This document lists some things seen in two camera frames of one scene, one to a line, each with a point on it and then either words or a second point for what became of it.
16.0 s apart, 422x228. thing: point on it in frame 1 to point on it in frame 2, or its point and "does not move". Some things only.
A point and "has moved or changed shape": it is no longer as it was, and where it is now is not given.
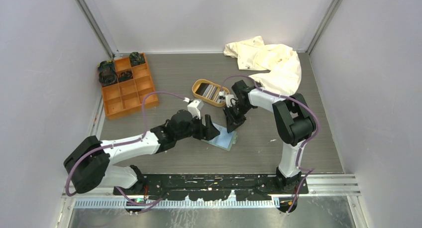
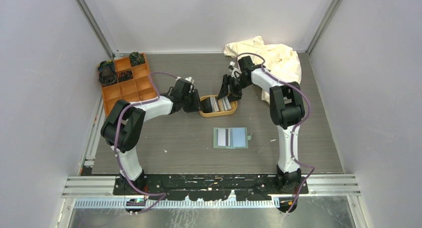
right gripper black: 233,122 to 234,95
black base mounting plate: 214,187 does not move
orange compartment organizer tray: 125,97 does not move
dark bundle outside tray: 106,68 does not move
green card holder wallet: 224,140 has moved or changed shape
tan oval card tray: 210,92 has moved or changed shape
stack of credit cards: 212,92 to 216,105
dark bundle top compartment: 137,58 does not move
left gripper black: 207,132 to 195,107
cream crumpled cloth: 284,76 does not move
